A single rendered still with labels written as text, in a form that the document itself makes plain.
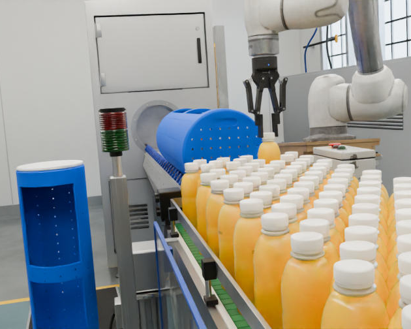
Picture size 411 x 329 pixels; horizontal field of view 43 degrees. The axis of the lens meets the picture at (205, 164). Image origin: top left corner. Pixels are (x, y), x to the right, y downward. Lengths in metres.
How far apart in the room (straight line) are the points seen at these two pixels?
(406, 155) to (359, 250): 2.78
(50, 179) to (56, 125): 4.58
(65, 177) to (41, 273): 0.42
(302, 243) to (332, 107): 1.59
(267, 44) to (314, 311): 1.02
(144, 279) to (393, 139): 2.28
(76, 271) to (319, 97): 1.25
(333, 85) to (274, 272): 1.54
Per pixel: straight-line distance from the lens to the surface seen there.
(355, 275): 0.53
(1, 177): 6.88
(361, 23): 2.08
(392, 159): 3.48
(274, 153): 1.55
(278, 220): 0.74
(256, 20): 1.54
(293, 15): 1.51
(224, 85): 3.16
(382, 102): 2.16
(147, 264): 1.50
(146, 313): 1.55
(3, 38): 6.87
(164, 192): 1.57
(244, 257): 0.87
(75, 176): 2.26
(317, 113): 2.22
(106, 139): 1.21
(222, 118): 1.71
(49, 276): 2.32
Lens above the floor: 1.26
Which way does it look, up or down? 7 degrees down
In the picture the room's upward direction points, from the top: 4 degrees counter-clockwise
